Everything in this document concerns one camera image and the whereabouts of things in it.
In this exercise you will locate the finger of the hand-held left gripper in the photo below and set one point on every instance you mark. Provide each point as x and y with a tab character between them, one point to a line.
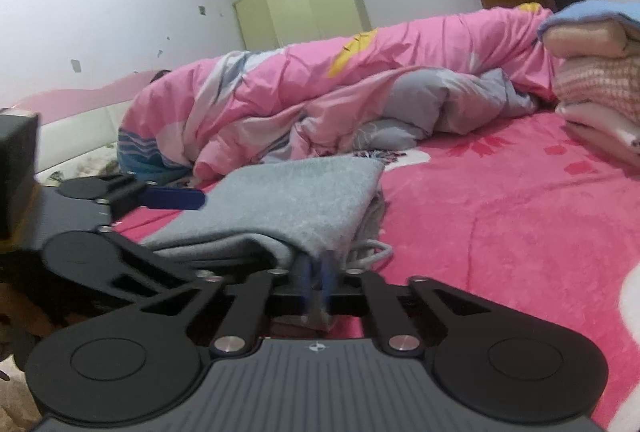
175	199
150	262

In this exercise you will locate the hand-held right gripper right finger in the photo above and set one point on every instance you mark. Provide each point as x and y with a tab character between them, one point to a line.
327	279

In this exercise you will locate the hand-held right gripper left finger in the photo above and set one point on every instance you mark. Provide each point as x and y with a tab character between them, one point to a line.
306	282

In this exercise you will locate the grey hoodie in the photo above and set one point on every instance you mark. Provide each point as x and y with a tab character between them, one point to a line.
300	197

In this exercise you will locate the pink floral duvet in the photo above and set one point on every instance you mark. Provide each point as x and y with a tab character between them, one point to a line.
300	87

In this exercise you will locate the pink floral bed sheet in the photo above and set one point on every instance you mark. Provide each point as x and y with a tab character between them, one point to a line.
500	222

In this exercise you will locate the pale green wardrobe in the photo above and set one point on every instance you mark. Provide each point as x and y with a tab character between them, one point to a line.
305	7

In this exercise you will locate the pale pink folded cloth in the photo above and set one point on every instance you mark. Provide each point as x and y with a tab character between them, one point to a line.
605	132

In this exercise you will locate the beige folded cloth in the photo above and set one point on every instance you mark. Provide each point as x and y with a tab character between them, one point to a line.
595	39

